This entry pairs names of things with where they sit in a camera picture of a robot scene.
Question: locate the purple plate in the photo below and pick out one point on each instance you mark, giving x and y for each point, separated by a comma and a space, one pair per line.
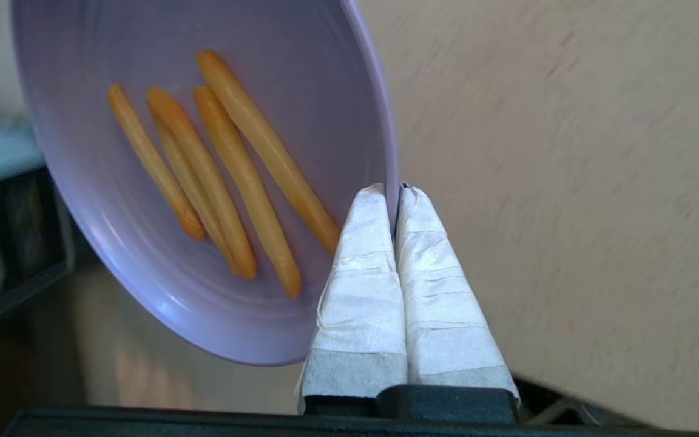
82, 121

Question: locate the right gripper wrapped right finger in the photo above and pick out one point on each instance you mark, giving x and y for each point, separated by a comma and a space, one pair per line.
440, 303

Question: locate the golden bread stick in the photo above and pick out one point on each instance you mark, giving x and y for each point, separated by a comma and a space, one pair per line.
216, 247
264, 142
204, 182
246, 188

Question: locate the right gripper wrapped left finger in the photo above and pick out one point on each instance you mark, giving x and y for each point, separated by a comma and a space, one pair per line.
361, 303

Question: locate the orange food sticks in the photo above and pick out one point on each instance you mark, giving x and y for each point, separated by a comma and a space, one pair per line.
149, 158

